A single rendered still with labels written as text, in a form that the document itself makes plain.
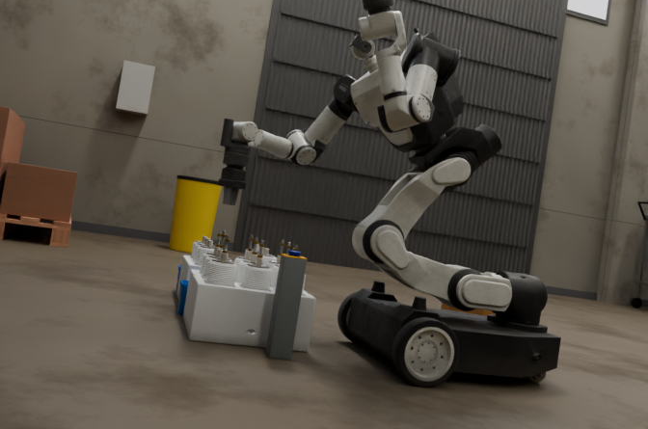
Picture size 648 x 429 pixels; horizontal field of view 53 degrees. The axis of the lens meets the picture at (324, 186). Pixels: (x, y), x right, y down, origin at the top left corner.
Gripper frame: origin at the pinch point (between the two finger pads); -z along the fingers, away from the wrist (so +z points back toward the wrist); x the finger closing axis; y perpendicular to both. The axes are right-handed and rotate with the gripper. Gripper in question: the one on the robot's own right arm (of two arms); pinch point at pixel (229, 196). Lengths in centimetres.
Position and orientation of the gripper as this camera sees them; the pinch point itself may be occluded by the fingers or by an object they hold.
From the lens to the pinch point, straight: 231.3
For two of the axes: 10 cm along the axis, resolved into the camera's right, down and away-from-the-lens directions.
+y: 7.0, 1.4, 7.0
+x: 7.0, 0.8, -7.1
